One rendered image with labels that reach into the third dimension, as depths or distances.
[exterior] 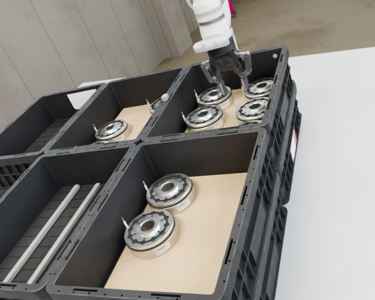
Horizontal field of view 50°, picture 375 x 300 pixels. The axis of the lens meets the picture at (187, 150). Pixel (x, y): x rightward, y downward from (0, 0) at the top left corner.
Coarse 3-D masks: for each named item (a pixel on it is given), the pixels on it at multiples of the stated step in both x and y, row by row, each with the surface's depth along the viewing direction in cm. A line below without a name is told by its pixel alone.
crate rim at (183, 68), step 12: (156, 72) 127; (168, 72) 125; (180, 72) 120; (108, 84) 133; (96, 96) 127; (84, 108) 122; (156, 108) 104; (72, 120) 117; (144, 132) 96; (96, 144) 99; (108, 144) 97; (120, 144) 95
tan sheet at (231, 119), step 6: (234, 90) 121; (240, 90) 119; (234, 96) 118; (240, 96) 116; (234, 102) 115; (240, 102) 113; (228, 108) 113; (228, 114) 110; (234, 114) 109; (228, 120) 108; (234, 120) 106; (222, 126) 106; (228, 126) 105; (186, 132) 110
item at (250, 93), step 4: (256, 80) 114; (260, 80) 114; (268, 80) 111; (272, 80) 111; (252, 84) 113; (248, 88) 112; (252, 88) 111; (268, 88) 108; (248, 92) 110; (252, 92) 109; (256, 92) 108; (260, 92) 107; (264, 92) 107; (268, 92) 106; (248, 96) 109; (252, 96) 107; (256, 96) 107; (260, 96) 106
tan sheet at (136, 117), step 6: (126, 108) 137; (132, 108) 136; (138, 108) 134; (144, 108) 132; (120, 114) 135; (126, 114) 133; (132, 114) 132; (138, 114) 130; (144, 114) 129; (150, 114) 127; (126, 120) 129; (132, 120) 128; (138, 120) 126; (144, 120) 125; (132, 126) 124; (138, 126) 123; (132, 132) 121; (138, 132) 120; (132, 138) 118
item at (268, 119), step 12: (276, 48) 110; (276, 72) 98; (180, 84) 113; (276, 84) 93; (276, 96) 90; (276, 108) 89; (156, 120) 99; (264, 120) 82; (192, 132) 88; (204, 132) 86; (216, 132) 85
